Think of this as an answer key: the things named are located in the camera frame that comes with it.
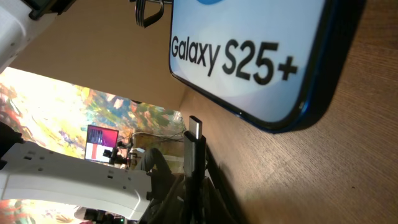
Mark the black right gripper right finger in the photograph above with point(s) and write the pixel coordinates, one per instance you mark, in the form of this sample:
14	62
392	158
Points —
215	211

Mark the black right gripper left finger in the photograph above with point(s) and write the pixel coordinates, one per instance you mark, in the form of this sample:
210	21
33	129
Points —
167	203

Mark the blue Samsung Galaxy smartphone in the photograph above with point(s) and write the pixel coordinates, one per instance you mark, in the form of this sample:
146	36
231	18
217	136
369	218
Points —
272	63

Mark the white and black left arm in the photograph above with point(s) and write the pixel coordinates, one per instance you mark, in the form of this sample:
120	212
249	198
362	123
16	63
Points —
29	171

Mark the laptop with red screen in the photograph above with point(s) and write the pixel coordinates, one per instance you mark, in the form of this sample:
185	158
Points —
98	140

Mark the brown cardboard box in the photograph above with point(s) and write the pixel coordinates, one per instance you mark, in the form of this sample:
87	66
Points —
97	44

